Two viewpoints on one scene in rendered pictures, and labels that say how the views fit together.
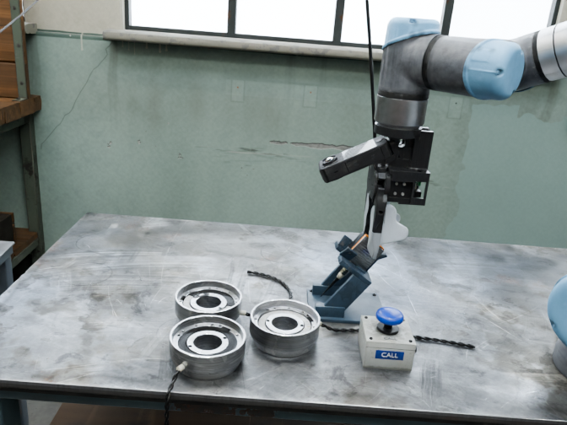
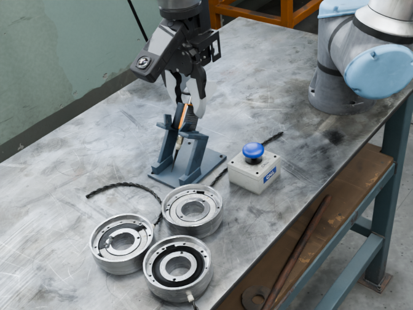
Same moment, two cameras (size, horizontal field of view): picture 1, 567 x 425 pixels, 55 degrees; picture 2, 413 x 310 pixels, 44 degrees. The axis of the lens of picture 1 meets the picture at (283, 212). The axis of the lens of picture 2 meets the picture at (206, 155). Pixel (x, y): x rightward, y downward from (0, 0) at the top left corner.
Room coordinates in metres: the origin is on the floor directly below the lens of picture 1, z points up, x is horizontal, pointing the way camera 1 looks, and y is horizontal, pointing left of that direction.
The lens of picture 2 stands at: (0.24, 0.41, 1.43)
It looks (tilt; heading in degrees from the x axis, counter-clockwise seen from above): 38 degrees down; 315
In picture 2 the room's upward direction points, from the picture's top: 8 degrees counter-clockwise
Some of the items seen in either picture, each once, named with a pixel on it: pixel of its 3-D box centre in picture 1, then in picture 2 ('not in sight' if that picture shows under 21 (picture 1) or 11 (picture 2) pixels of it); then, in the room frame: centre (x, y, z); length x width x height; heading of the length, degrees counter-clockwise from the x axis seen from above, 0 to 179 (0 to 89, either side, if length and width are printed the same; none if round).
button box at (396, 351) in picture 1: (389, 341); (255, 166); (0.69, -0.17, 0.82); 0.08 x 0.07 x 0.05; 90
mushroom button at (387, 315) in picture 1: (387, 325); (253, 157); (0.69, -0.16, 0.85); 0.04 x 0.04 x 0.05
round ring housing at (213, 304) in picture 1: (208, 306); (123, 245); (0.76, 0.11, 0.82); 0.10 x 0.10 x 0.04
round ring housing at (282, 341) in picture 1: (284, 328); (193, 212); (0.71, -0.01, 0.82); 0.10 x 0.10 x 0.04
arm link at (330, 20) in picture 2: not in sight; (348, 29); (0.69, -0.49, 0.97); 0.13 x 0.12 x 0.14; 137
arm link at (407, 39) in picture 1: (410, 58); not in sight; (0.82, -0.17, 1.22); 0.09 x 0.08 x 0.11; 47
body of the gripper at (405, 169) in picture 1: (397, 164); (187, 35); (0.83, -0.17, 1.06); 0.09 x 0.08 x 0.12; 92
